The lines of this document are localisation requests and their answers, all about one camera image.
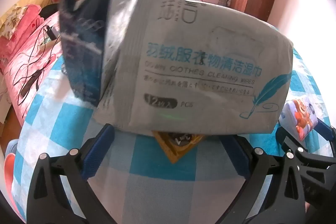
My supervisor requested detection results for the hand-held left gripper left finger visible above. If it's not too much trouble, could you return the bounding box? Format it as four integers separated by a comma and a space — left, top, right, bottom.
26, 123, 116, 224

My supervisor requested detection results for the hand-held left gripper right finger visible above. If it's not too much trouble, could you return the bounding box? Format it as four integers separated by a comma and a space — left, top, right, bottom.
222, 135, 307, 224

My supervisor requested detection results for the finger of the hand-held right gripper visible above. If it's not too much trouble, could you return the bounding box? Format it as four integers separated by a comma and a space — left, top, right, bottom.
316, 118, 336, 161
276, 126, 298, 155

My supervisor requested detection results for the cartoon print tissue packet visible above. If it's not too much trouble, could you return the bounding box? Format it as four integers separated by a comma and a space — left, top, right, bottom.
278, 97, 319, 140

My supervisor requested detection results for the white wet wipes packet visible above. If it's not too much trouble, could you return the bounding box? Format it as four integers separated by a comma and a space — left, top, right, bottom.
93, 0, 294, 135

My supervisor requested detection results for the orange brown snack wrapper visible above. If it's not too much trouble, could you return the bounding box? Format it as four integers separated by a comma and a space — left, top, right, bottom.
152, 131, 206, 164

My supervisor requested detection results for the blue white checkered tablecloth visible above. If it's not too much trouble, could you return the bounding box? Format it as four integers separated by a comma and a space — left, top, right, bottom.
12, 44, 334, 224

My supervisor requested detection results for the red heart print cloth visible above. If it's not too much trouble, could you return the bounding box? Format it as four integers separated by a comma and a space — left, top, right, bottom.
0, 140, 19, 188

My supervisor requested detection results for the black elongated device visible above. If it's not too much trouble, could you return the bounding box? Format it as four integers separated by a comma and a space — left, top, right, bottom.
22, 69, 44, 96

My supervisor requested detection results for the pink bed cover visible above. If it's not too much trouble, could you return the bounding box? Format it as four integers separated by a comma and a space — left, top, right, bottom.
0, 0, 204, 125

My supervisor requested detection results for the dark blue packet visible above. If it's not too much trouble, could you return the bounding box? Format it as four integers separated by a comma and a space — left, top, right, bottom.
58, 0, 116, 107

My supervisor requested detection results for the black power adapter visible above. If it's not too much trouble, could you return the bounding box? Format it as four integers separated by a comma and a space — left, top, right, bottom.
43, 26, 59, 41

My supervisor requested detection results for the pink folded blanket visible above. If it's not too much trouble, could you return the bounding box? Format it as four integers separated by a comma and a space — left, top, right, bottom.
0, 5, 45, 56

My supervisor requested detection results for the black cloth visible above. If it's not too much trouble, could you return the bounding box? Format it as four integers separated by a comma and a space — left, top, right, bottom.
39, 5, 59, 17

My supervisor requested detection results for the floral pillow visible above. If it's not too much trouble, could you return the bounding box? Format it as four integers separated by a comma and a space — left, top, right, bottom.
0, 6, 27, 38

